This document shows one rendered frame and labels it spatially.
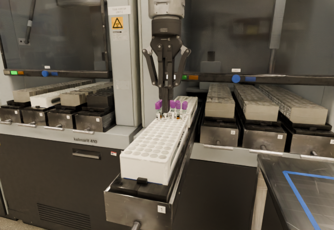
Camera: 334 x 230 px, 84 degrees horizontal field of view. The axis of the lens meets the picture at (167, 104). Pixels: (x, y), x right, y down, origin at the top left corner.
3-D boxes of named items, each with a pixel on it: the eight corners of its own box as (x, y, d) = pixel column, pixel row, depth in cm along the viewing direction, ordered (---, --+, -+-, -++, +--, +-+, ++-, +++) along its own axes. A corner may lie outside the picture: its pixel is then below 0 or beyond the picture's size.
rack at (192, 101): (178, 107, 96) (178, 95, 95) (197, 109, 94) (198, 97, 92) (162, 128, 68) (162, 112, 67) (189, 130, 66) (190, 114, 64)
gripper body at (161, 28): (144, 17, 44) (145, 58, 46) (180, 16, 42) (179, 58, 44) (154, 23, 51) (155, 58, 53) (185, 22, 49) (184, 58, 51)
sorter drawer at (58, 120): (119, 97, 153) (118, 86, 151) (134, 98, 149) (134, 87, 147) (41, 130, 85) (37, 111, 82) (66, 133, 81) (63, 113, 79)
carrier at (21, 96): (34, 102, 100) (32, 91, 98) (31, 103, 98) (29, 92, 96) (17, 101, 103) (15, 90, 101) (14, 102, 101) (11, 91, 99)
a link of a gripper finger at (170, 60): (169, 44, 50) (175, 44, 49) (170, 86, 52) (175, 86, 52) (166, 43, 46) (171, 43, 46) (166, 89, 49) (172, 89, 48)
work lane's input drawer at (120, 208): (175, 117, 102) (175, 101, 100) (201, 119, 98) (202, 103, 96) (92, 241, 34) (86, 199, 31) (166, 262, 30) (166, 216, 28)
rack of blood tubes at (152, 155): (160, 130, 67) (160, 113, 65) (188, 132, 64) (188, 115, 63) (120, 183, 39) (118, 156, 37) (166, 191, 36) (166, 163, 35)
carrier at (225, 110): (233, 117, 75) (235, 103, 74) (234, 118, 73) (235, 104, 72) (204, 115, 78) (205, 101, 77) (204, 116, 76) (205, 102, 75)
